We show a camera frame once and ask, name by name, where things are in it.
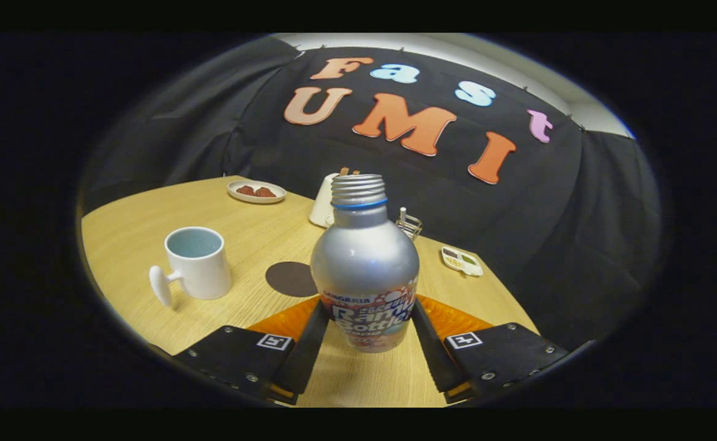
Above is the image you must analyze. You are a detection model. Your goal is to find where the metal mesh holder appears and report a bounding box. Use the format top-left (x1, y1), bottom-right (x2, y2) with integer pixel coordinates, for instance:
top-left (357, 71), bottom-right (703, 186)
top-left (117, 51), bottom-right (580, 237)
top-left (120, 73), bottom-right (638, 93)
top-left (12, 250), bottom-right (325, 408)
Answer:
top-left (395, 211), bottom-right (423, 241)

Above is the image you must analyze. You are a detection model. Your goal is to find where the small white plate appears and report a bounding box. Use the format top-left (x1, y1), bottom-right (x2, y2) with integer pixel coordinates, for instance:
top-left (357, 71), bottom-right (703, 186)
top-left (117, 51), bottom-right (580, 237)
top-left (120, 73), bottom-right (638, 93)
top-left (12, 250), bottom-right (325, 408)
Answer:
top-left (227, 180), bottom-right (287, 204)

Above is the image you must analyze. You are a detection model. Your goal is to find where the round brown coaster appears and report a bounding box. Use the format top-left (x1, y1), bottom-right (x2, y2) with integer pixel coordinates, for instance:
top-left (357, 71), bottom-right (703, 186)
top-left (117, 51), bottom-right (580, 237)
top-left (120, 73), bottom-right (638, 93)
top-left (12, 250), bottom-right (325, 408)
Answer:
top-left (265, 262), bottom-right (319, 298)

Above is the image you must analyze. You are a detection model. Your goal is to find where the white cup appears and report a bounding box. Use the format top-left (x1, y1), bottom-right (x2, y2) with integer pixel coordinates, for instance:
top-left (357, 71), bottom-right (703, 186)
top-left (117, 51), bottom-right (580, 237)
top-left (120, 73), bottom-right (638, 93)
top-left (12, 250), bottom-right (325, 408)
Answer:
top-left (149, 227), bottom-right (233, 309)

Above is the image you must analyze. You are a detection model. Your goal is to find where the silver juice bottle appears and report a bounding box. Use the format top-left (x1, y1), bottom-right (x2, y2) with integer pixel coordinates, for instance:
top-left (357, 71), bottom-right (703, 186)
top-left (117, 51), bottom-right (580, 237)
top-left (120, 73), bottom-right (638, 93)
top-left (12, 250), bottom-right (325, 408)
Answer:
top-left (309, 173), bottom-right (420, 354)

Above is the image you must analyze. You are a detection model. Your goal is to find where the wooden table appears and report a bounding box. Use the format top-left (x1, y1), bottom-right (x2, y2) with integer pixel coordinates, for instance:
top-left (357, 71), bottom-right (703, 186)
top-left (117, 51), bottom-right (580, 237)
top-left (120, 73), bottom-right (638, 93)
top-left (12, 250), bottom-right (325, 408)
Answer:
top-left (80, 176), bottom-right (540, 408)

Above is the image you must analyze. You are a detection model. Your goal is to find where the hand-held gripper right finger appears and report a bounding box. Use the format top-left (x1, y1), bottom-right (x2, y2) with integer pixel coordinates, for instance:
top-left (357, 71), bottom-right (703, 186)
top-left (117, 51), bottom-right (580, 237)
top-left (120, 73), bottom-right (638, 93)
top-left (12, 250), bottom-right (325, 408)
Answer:
top-left (411, 295), bottom-right (571, 404)

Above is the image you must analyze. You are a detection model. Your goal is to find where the white toaster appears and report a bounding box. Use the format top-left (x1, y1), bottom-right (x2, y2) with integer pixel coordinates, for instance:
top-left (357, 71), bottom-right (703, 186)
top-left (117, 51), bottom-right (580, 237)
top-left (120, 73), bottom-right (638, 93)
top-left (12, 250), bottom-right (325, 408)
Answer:
top-left (308, 173), bottom-right (341, 228)

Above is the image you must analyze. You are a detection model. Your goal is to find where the white divided dish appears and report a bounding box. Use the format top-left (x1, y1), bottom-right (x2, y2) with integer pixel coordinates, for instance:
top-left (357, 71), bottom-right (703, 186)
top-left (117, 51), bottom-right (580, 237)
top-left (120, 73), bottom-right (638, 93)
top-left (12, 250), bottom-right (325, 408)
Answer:
top-left (441, 246), bottom-right (484, 277)

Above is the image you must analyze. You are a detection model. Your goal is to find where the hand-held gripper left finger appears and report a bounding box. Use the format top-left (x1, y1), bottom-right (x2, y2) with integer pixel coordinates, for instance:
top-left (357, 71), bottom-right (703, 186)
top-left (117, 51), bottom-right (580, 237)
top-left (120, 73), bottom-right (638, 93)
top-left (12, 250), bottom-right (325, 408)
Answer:
top-left (173, 296), bottom-right (330, 405)

